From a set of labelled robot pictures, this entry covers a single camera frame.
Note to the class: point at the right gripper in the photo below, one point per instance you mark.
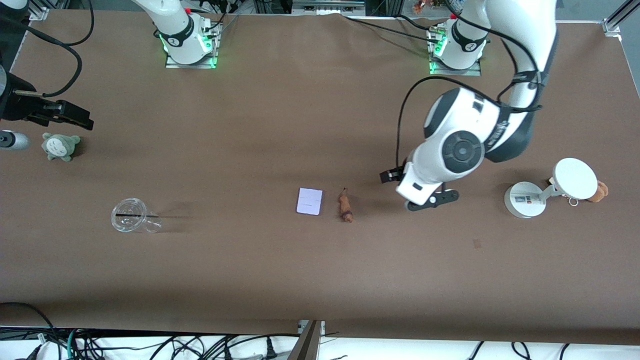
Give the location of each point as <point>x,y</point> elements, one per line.
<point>19,106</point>

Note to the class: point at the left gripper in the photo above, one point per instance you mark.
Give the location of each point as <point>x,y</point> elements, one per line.
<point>390,175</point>

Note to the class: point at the brown lion statue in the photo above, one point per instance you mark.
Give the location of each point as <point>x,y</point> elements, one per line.
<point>345,205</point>

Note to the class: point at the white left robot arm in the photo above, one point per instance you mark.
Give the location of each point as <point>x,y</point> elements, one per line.
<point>462,150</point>

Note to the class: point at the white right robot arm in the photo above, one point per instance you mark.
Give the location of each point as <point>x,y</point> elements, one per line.
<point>175,30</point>

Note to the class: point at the grey Totoro plush toy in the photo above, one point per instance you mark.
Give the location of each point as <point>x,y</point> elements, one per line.
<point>60,146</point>

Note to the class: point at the black drinking straw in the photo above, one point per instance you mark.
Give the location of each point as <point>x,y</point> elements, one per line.
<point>130,215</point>

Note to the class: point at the brown table cover sheet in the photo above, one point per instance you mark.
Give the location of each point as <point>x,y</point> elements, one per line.
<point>320,280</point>

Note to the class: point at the clear plastic cup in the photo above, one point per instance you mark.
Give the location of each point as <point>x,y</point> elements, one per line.
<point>127,225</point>

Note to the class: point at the orange toy figure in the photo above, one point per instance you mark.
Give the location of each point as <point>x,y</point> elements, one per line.
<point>419,7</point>

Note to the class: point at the grey equipment box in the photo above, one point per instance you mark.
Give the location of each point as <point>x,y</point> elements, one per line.
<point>327,6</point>

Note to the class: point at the white round desk lamp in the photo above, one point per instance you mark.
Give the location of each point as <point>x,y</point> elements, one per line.
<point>575,179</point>

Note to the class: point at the aluminium profile beam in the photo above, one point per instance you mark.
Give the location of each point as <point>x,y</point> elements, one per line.
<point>310,345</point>

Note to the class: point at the black power plug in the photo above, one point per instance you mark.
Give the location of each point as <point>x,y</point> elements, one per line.
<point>271,350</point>

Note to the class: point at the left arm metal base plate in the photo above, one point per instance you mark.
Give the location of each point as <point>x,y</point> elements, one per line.
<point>470,72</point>

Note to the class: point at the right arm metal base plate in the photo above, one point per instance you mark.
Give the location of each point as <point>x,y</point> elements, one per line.
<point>214,45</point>

